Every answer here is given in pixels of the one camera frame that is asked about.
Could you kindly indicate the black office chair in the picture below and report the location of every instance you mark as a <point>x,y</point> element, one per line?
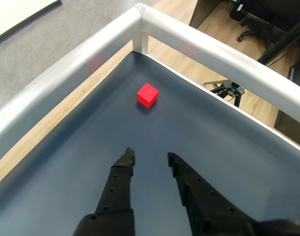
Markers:
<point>258,30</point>

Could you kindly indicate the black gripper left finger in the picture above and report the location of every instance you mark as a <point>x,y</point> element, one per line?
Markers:
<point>113,196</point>

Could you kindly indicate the black tripod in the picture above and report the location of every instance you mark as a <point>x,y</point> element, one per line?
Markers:
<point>228,89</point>

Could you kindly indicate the black box with white label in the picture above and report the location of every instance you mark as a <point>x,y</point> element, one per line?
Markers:
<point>238,11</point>

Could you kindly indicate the dark office desk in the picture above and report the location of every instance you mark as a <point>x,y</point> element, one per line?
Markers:
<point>204,12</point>

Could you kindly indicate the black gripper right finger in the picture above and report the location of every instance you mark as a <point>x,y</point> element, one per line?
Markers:
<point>209,211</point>

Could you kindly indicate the dark furniture block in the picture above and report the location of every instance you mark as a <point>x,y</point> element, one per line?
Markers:
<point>292,127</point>

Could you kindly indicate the silver cart rail frame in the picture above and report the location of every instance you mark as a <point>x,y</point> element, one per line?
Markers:
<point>103,44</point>

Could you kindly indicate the red cube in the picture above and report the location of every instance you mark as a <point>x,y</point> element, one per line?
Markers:
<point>147,94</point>

